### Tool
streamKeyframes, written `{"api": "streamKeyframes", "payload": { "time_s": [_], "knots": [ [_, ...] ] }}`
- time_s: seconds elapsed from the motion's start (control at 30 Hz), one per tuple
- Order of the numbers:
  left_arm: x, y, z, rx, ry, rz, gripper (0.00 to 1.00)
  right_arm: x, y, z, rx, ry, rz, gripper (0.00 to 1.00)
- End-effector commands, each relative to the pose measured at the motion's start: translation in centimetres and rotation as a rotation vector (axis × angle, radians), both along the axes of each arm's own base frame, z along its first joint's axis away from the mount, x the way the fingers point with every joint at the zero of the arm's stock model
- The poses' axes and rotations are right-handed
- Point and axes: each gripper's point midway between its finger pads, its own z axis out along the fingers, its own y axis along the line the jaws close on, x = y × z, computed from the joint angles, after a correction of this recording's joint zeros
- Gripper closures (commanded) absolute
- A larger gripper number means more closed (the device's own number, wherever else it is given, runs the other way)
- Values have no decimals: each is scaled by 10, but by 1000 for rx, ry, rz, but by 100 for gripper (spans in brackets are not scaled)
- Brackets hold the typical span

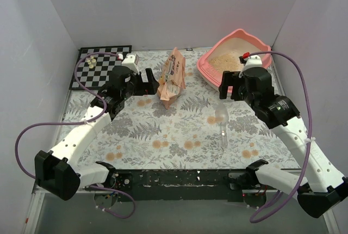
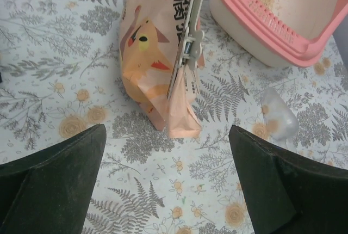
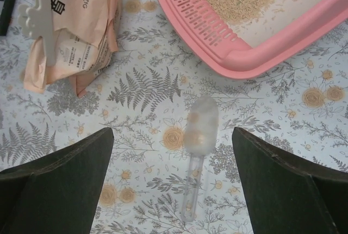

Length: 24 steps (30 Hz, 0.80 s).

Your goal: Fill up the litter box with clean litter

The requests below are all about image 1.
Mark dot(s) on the pink litter box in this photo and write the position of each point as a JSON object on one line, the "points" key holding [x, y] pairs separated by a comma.
{"points": [[224, 56]]}

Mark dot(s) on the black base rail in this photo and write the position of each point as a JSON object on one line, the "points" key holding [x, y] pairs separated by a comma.
{"points": [[187, 184]]}

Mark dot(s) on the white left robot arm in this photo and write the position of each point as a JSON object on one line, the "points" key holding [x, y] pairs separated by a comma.
{"points": [[56, 170]]}

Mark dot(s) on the black white chessboard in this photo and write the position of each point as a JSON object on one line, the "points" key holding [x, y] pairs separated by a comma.
{"points": [[95, 77]]}

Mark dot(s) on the clear plastic scoop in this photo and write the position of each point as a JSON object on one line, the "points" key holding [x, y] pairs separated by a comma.
{"points": [[222, 119]]}

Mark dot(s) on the pink litter bag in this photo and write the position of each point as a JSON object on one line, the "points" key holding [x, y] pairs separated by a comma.
{"points": [[171, 81]]}

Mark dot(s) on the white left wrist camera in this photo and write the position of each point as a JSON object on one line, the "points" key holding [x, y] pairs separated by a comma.
{"points": [[131, 61]]}

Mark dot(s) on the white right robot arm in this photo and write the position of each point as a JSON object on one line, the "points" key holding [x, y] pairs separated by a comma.
{"points": [[322, 186]]}

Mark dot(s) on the floral table mat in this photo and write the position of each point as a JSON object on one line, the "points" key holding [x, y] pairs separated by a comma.
{"points": [[146, 135]]}

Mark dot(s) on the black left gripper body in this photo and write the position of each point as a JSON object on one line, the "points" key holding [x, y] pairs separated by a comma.
{"points": [[140, 82]]}

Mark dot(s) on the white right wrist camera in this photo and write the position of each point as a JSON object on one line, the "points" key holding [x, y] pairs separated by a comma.
{"points": [[250, 61]]}

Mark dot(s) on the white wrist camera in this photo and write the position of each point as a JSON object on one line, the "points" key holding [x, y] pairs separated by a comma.
{"points": [[131, 61], [250, 61]]}

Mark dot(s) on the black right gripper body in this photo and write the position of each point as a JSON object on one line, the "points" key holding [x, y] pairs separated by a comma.
{"points": [[235, 85]]}

